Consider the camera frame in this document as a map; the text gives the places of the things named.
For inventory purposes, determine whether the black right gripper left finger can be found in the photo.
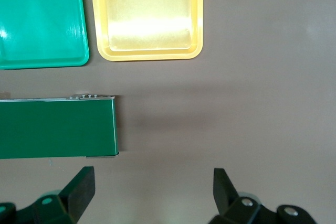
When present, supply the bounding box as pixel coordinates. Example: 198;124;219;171
0;166;96;224

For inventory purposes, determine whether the green belt conveyor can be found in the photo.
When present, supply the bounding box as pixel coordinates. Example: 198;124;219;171
0;93;121;159

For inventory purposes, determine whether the yellow plastic tray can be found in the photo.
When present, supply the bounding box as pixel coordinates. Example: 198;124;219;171
89;0;204;62

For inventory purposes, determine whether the green plastic tray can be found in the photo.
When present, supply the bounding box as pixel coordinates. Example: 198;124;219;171
0;0;90;70

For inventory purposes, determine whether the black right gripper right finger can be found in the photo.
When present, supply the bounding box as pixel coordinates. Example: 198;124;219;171
208;167;316;224

